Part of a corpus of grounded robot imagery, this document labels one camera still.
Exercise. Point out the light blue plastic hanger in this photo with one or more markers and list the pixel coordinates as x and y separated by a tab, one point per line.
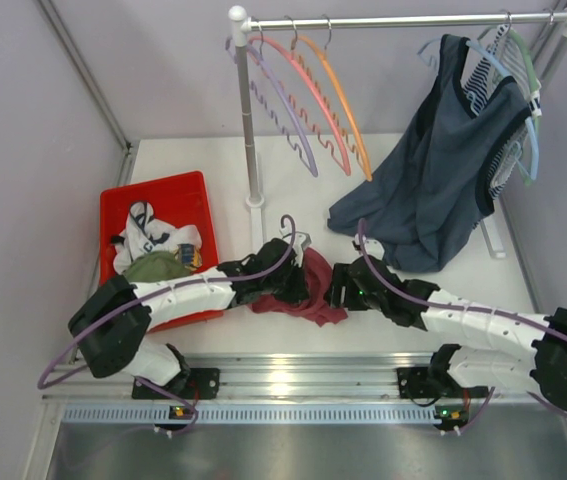
460	136

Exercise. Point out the blue-grey tank top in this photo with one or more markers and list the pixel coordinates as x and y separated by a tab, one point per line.
427	196

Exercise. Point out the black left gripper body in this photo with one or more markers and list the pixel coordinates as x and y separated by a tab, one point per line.
294	279

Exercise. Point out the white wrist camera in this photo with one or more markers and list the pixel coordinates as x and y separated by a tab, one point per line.
372	247
299	241

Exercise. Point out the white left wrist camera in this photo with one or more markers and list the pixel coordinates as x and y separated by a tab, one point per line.
299	241

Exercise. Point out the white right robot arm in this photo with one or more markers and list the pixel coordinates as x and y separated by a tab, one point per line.
481	347

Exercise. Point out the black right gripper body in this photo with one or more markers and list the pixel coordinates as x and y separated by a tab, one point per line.
359	301

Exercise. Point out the red plastic bin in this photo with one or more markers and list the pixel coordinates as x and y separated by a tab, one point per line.
178	200

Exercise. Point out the green plastic hanger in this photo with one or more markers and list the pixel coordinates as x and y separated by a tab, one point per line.
516	58

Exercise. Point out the olive green garment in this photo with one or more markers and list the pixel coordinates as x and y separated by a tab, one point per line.
156	266

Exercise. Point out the maroon tank top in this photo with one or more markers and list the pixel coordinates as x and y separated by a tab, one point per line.
318	275

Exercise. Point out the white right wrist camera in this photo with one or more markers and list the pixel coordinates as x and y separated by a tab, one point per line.
372	247

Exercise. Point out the orange plastic hanger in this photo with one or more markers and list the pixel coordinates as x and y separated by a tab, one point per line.
359	148

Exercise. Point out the blue yellow printed garment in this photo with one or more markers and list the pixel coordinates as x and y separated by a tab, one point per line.
189	256

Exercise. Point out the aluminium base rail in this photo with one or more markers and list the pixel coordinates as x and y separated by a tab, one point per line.
296	378

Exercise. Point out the perforated grey cable duct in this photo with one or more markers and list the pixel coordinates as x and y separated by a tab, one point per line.
247	414

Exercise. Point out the striped navy white garment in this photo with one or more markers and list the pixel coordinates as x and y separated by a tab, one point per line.
485	75

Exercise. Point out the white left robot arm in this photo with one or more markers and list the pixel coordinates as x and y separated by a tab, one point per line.
112	328

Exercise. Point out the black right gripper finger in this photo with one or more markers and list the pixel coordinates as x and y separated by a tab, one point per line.
340	274
337	295

